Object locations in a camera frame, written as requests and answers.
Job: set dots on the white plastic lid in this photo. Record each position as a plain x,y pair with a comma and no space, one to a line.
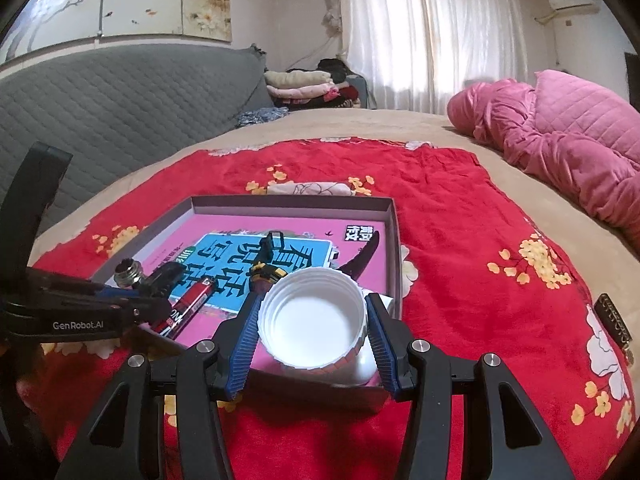
315,330

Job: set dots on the grey cardboard box tray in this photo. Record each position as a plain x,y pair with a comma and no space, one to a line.
300,205

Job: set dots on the dark clothes pile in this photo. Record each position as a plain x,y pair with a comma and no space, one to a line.
345,95

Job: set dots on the black and yellow watch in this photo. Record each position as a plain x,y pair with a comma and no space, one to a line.
272,275

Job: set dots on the metal threaded fitting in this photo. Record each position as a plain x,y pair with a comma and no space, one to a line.
127,272

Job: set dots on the red lighter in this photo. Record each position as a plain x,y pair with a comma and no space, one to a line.
192,302

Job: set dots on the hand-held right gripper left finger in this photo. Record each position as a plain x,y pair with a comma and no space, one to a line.
245,345

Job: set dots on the beige folded garment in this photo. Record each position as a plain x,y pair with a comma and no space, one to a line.
297,79

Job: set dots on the pink folded garment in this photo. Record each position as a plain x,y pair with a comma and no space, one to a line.
300,92

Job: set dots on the floral wall painting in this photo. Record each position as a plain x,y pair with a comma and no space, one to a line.
125,0

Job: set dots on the blue patterned cloth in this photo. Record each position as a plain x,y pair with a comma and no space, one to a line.
260,116

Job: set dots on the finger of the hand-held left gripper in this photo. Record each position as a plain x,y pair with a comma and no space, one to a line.
75,282
147,312

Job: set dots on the pink and blue book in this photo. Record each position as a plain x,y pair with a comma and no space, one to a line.
320,240

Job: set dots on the pink quilt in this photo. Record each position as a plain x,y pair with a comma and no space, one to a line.
560,130

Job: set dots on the beige bed sheet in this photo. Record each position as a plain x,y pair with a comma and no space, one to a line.
375,125

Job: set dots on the white curtain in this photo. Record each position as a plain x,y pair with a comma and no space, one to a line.
430,35

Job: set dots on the red floral blanket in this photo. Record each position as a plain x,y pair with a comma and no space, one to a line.
450,210

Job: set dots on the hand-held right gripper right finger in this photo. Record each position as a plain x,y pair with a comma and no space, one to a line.
382,345

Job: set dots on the black remote control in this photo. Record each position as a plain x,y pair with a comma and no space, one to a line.
612,317

